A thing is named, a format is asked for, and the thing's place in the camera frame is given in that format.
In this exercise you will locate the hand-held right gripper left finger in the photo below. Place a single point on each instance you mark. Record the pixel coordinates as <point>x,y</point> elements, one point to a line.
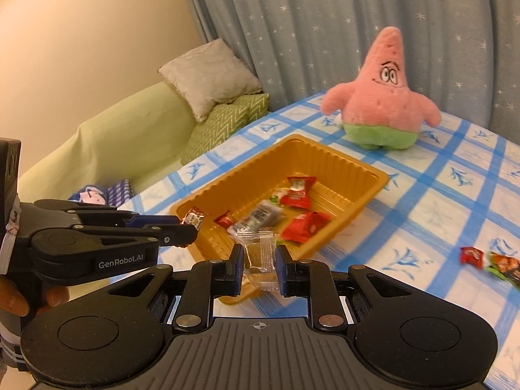
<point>238,270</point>

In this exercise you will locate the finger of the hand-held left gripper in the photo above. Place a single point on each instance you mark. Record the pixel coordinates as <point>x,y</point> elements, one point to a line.
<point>174,235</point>
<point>154,220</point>

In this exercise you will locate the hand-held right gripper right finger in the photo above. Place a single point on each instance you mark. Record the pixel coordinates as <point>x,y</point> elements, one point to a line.
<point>281,271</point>

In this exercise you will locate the small red white candy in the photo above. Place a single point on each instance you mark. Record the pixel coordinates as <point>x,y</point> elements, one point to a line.
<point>195,217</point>

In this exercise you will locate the clear candy packet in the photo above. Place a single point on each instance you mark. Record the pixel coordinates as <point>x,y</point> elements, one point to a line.
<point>260,252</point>

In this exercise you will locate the red candy packet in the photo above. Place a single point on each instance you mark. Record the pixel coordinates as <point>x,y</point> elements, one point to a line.
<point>306,227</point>

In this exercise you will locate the small red twisted candy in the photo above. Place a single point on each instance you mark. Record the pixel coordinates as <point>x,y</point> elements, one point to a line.
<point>223,219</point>

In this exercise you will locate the grey silver snack packet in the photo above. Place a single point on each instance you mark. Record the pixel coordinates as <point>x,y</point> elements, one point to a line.
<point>258,217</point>

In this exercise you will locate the green candy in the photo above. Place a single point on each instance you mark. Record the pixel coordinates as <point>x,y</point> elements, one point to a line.
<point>277,196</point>

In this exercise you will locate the red white label packet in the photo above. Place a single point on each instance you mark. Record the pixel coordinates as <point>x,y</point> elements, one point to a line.
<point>298,191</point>

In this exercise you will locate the golden plastic tray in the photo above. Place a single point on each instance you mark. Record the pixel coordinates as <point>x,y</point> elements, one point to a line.
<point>325,170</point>

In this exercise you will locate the person's left hand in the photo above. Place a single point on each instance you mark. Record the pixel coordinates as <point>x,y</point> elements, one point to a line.
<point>16,298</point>

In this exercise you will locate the blue checked cloth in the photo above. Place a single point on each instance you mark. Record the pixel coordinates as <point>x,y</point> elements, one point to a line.
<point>121,193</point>

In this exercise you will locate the pink blue plush toy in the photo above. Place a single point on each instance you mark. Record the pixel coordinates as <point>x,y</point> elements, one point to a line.
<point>90,196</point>

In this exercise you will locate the light green sofa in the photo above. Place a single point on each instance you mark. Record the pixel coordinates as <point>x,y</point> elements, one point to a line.
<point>122,138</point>

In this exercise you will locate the green zigzag pillow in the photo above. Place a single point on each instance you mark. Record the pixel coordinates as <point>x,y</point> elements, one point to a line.
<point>227,126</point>

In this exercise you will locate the beige pillow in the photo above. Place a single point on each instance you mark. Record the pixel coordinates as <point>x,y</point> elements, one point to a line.
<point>211,77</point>

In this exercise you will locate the white plush toy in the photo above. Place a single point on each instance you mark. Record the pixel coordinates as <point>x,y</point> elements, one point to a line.
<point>338,121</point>

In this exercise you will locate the blue checked tablecloth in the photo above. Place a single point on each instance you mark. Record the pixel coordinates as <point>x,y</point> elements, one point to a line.
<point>438,211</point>

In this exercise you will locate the pink star plush toy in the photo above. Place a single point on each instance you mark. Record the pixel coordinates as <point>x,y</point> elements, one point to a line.
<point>382,105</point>

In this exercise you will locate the green dark snack packet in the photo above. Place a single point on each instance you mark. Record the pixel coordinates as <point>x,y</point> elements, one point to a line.
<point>503,266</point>

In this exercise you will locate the blue starry curtain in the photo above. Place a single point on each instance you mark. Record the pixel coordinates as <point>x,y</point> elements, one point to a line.
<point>325,20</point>

